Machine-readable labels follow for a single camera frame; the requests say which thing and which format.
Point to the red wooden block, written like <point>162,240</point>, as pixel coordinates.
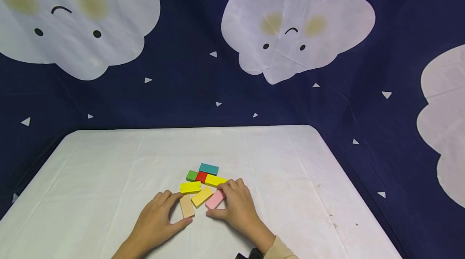
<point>201,177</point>

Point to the green wooden block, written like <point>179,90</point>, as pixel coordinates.
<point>191,175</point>

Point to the person's right ring finger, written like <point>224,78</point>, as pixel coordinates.
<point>240,185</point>

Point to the pink wooden block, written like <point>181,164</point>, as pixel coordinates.
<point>215,200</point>

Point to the person's left middle finger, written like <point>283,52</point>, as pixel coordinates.
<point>166,197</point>

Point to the teal wooden block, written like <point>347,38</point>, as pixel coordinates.
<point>209,169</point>

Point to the person's left forearm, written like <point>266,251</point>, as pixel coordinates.
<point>127,251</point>

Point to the person's right index finger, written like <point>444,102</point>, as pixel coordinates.
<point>224,190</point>

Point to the person's right forearm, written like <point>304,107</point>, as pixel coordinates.
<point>279,251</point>

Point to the person's right little finger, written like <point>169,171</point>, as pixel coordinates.
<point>247,193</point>

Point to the person's right thumb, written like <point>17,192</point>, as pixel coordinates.
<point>216,214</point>

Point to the beige wooden block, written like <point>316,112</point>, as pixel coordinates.
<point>187,207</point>

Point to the person's left thumb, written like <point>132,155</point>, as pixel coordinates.
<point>181,224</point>

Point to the person's left index finger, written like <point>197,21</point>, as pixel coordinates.
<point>177,201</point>

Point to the person's right hand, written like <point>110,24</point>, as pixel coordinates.
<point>239,208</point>

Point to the person's left hand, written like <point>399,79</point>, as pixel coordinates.
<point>156,222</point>

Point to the person's left ring finger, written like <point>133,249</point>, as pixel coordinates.
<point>157,200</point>

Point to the black wrist band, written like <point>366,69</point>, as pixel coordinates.
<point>250,255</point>

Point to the person's right middle finger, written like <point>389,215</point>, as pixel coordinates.
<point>231,185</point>

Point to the orange yellow wooden block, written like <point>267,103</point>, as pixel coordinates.
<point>202,196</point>

